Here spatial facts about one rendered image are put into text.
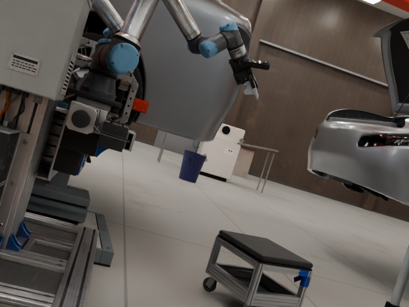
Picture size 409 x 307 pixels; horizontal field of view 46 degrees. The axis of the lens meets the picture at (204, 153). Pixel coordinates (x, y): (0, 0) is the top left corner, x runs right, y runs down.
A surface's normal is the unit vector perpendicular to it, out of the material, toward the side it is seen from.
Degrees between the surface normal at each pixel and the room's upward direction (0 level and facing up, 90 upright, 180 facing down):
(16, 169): 90
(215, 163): 90
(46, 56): 90
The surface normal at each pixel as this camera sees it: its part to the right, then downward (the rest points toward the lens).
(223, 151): 0.15, 0.08
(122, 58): 0.43, 0.30
